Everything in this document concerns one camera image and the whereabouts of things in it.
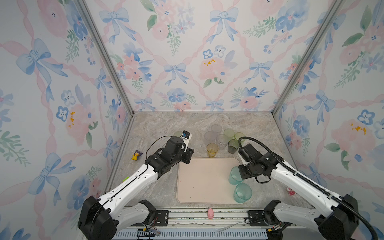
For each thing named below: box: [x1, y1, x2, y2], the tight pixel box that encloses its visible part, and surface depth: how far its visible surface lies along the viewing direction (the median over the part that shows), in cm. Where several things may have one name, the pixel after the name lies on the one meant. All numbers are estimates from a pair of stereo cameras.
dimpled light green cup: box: [223, 128, 235, 138], surface depth 102 cm
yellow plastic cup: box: [206, 142, 219, 158], surface depth 96 cm
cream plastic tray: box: [176, 157, 241, 204], surface depth 85 cm
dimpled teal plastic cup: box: [233, 183, 253, 204], surface depth 76 cm
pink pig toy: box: [207, 207, 214, 220], surface depth 76 cm
